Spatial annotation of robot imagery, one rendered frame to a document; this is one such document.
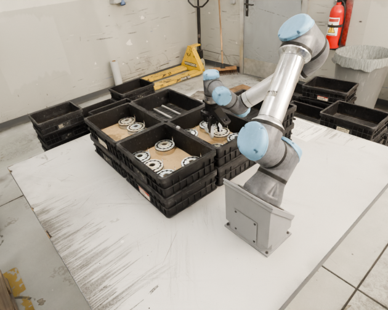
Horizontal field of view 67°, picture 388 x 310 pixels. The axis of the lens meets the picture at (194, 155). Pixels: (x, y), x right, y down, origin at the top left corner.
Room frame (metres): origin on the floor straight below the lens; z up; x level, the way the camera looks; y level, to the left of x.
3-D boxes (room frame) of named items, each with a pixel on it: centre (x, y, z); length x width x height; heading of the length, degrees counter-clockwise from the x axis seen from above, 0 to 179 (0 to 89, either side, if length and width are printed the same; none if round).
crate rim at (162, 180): (1.14, 0.13, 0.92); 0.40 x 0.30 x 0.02; 36
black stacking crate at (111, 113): (1.46, 0.37, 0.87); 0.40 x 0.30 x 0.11; 36
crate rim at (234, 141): (1.32, -0.11, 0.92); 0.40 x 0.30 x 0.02; 36
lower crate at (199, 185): (1.14, 0.13, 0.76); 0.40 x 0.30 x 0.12; 36
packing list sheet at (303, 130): (1.60, -0.65, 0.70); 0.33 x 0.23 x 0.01; 38
